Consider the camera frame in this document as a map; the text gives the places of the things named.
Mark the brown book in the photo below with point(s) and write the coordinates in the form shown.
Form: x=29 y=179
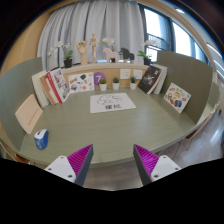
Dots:
x=47 y=89

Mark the wooden mannequin figure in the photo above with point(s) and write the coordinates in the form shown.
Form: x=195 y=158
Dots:
x=94 y=45

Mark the beige book with red text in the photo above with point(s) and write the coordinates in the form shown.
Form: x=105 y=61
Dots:
x=28 y=114

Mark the pink wooden horse figure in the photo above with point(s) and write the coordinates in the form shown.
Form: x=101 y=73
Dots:
x=110 y=54

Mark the purple round number sign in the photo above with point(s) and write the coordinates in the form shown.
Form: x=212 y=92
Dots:
x=99 y=78

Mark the red-edged photo magazine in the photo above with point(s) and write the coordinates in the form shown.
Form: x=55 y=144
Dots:
x=60 y=84

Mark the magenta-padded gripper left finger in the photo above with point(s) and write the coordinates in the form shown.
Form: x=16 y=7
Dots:
x=80 y=159

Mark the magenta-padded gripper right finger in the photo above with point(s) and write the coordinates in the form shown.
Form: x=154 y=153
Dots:
x=146 y=159

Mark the white illustrated sticker card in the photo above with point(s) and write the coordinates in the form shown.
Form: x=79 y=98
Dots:
x=81 y=82

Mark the black wooden horse figure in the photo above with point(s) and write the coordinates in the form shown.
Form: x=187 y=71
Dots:
x=126 y=54

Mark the grey-green desk partition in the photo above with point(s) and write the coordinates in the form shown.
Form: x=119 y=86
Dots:
x=186 y=73
x=16 y=86

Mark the grey pleated curtain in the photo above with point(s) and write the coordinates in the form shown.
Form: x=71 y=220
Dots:
x=100 y=20

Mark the white orchid behind horse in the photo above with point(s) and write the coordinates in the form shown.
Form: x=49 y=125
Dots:
x=109 y=41

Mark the small succulent in white pot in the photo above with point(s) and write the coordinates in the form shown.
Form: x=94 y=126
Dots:
x=115 y=85
x=133 y=84
x=103 y=86

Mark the white switch plate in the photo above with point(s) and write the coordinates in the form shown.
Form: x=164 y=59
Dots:
x=137 y=74

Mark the dark-framed window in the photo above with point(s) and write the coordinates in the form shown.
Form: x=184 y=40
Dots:
x=181 y=40

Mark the colourful food picture card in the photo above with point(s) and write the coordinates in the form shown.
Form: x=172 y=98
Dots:
x=177 y=97

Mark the white wall socket plate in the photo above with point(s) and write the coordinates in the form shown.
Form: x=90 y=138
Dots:
x=125 y=74

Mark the black cover book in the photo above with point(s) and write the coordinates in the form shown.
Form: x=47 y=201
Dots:
x=149 y=79

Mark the blue and white computer mouse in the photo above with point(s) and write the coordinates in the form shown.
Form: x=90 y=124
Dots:
x=41 y=139

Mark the white orchid in black pot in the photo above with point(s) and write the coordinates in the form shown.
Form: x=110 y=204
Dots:
x=68 y=61
x=147 y=60

